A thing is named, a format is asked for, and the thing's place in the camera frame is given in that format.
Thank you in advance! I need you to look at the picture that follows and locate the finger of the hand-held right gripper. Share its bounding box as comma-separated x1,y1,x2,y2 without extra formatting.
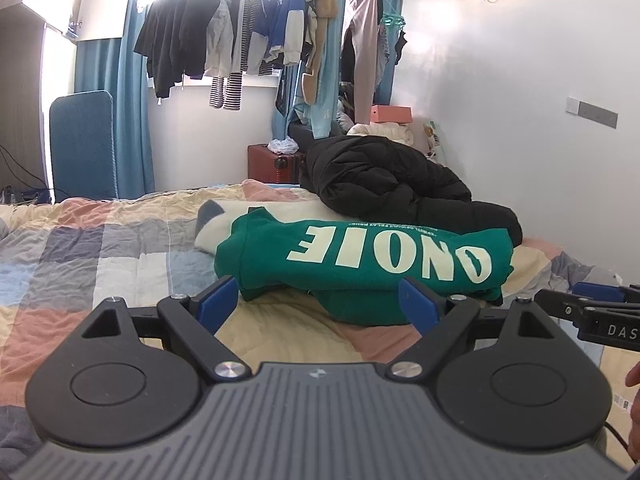
537,289,621,318
572,281,640,305

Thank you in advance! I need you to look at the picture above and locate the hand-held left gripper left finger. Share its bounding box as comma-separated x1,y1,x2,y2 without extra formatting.
80,276,251,382

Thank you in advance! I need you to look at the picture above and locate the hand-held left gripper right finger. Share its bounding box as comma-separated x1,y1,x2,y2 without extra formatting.
387,277,561,382

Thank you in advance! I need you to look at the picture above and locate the green hoodie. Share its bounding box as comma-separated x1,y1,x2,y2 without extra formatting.
215,210,516,326

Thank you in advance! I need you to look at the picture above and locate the cream clothes pile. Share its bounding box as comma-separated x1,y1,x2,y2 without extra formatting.
347,122,416,148

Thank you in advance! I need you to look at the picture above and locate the row of hanging clothes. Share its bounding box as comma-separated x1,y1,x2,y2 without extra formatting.
134,0,408,138

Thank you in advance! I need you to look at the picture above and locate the person's right hand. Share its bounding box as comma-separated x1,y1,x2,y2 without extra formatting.
625,362,640,461

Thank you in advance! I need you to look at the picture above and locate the white fluffy blanket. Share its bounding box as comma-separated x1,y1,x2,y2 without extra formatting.
194,199,321,256

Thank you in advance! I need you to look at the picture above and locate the patchwork bed quilt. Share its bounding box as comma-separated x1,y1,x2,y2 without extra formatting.
0,180,640,461

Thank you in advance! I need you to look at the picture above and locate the black puffer jacket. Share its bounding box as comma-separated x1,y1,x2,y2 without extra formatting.
302,135,523,246

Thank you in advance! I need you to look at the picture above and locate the red suitcase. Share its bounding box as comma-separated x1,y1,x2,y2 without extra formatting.
247,143,307,186

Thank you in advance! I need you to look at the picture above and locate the blue padded panel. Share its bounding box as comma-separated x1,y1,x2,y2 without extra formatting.
49,90,118,204

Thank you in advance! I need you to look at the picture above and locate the blue curtain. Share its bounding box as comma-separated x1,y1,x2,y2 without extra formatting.
75,0,156,196

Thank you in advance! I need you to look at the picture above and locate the grey wardrobe cabinet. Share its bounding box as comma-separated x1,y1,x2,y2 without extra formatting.
0,0,86,191

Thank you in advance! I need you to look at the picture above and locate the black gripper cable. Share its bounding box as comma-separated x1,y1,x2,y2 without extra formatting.
602,422,632,461

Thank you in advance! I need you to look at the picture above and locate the grey wall switch panel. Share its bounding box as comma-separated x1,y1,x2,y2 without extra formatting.
579,101,619,128

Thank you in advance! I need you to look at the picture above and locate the black power cable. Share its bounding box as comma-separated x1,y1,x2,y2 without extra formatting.
0,145,51,196

